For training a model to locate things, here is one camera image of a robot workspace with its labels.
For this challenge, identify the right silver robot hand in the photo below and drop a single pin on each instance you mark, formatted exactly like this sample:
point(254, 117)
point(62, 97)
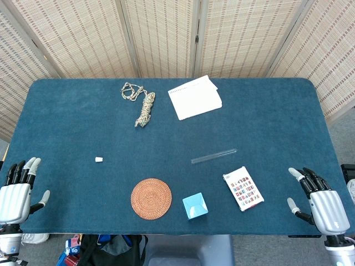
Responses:
point(328, 210)

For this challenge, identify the white spiral notebook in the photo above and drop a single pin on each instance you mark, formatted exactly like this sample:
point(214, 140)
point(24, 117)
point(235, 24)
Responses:
point(195, 98)

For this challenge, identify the black flat bar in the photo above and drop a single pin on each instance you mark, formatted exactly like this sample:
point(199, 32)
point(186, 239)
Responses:
point(305, 236)

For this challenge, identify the clear glass tube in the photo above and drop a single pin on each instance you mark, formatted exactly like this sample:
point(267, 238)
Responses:
point(213, 156)

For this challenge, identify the white shoe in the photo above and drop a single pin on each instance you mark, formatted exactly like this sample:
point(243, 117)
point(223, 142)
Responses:
point(35, 238)

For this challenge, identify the bamboo folding screen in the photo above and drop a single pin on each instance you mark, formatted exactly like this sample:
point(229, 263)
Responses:
point(83, 33)

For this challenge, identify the round woven rattan coaster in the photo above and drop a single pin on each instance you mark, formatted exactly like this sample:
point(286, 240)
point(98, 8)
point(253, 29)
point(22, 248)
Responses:
point(151, 199)

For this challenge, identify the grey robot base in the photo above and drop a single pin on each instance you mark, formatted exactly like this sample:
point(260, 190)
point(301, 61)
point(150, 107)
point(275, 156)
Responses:
point(191, 250)

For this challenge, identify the light blue cardboard box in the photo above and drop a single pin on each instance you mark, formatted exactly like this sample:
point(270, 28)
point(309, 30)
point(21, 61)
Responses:
point(195, 206)

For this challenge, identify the red blue white package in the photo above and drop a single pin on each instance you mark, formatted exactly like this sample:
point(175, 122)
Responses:
point(72, 250)

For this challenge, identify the black box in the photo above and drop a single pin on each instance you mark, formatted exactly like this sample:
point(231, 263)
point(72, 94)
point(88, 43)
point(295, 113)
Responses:
point(348, 171)

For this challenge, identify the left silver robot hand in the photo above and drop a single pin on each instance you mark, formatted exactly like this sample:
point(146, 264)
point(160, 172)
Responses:
point(15, 202)

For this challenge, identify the blue carpet table cover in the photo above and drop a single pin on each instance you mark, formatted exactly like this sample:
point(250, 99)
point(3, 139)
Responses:
point(69, 124)

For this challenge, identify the white grey rounded object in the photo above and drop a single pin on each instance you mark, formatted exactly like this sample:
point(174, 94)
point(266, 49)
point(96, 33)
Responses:
point(351, 188)

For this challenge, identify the black backpack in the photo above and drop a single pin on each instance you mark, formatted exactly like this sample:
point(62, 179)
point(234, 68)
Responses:
point(111, 250)

